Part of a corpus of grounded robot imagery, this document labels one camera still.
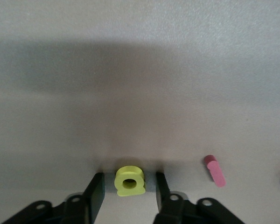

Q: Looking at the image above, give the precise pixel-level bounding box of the yellow foam letter d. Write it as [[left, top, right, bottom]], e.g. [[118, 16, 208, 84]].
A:
[[113, 165, 147, 197]]

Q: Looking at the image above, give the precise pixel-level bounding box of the red foam letter i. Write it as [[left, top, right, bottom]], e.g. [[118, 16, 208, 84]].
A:
[[203, 154, 226, 188]]

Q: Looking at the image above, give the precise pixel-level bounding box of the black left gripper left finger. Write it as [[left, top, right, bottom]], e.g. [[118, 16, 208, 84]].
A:
[[4, 172, 105, 224]]

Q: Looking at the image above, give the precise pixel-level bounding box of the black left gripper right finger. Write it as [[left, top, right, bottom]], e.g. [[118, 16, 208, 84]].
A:
[[154, 171, 245, 224]]

